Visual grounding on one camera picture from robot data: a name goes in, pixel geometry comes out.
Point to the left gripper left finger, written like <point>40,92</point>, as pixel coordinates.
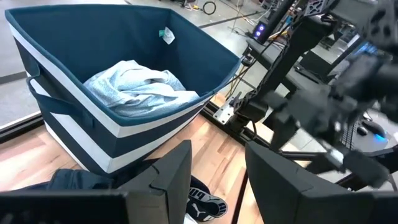
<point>168,186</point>

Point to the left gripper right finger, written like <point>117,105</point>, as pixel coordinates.
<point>280,193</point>

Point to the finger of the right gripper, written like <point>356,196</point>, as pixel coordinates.
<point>363,168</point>
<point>281,133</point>

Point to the black Puma waistband underwear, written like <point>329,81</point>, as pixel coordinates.
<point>205,205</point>

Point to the navy dotted cloth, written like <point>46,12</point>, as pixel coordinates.
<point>77,180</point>

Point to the light blue cloth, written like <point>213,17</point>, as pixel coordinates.
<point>140,90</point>

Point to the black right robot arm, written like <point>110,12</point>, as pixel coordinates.
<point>292,46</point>

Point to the black computer mouse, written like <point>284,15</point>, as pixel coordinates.
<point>373,127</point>

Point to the silver metal mounting plate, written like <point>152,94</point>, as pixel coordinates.
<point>224,112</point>

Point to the black computer purple lights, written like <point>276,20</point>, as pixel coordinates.
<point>260,29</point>

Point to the white green basket label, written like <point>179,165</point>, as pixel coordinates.
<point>168,35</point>

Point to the navy white striped fabric basket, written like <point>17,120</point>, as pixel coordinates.
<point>93,37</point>

